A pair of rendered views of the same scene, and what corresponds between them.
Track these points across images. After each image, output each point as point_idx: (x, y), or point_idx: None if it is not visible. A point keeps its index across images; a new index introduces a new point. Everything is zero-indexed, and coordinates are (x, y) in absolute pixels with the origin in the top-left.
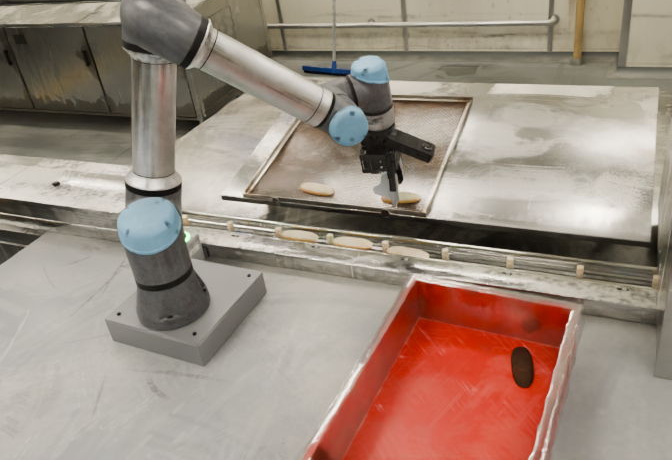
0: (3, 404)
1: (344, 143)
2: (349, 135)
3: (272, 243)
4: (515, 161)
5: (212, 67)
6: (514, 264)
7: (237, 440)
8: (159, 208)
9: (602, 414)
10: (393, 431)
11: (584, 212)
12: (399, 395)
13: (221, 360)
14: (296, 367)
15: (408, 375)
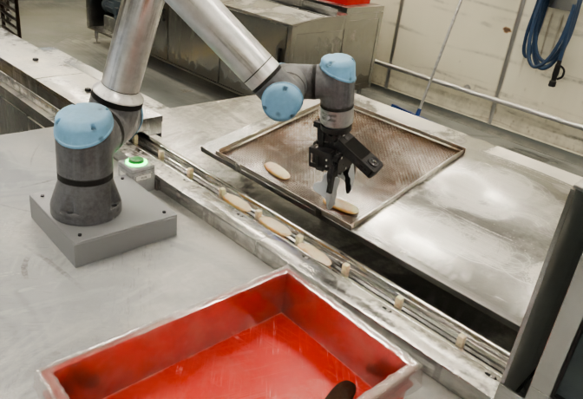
0: None
1: (270, 114)
2: (277, 108)
3: (208, 198)
4: (468, 216)
5: None
6: (403, 306)
7: (43, 336)
8: (97, 114)
9: None
10: (171, 396)
11: (502, 288)
12: (205, 369)
13: (93, 269)
14: (144, 303)
15: (228, 356)
